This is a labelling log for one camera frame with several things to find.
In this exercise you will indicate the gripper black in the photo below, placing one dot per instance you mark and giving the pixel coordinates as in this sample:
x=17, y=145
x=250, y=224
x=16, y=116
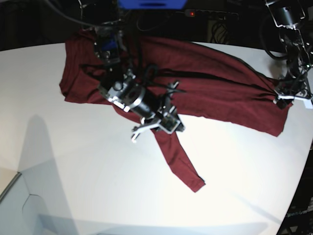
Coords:
x=122, y=90
x=291, y=88

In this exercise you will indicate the dark red t-shirt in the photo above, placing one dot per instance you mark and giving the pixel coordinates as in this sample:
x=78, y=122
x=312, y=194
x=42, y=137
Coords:
x=214, y=85

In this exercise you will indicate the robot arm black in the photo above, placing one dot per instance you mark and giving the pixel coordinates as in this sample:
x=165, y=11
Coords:
x=289, y=17
x=115, y=54

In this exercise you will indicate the blue box at top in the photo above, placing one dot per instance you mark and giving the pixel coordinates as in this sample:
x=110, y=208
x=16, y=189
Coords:
x=152, y=4

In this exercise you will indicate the black power strip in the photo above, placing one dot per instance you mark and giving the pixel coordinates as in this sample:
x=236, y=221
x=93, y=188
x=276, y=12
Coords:
x=211, y=15

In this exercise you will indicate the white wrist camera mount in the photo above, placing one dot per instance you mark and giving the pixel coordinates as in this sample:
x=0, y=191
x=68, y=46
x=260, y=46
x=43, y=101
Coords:
x=308, y=104
x=171, y=123

